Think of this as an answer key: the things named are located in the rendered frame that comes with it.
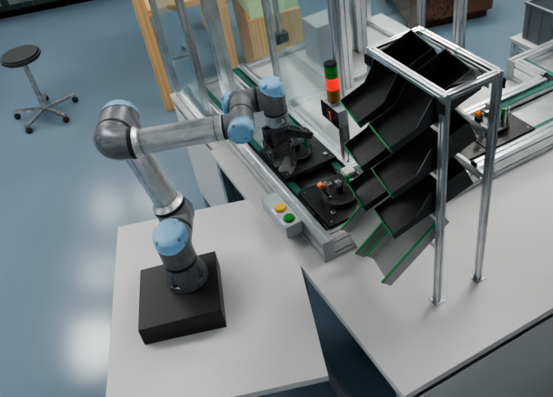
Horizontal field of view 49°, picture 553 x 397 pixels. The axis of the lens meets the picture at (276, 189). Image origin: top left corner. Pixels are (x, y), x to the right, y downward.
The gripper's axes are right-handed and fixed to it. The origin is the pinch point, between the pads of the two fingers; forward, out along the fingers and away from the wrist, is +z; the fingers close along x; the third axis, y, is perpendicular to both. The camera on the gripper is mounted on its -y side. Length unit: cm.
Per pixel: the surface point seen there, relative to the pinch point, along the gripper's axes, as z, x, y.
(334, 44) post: -25.4, -22.7, -33.5
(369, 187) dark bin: 2.1, 21.2, -16.8
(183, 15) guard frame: -27, -86, 0
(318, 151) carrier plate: 26, -35, -28
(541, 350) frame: 60, 70, -51
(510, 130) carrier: 26, 3, -97
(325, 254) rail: 32.8, 12.0, -2.6
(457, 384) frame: 49, 70, -14
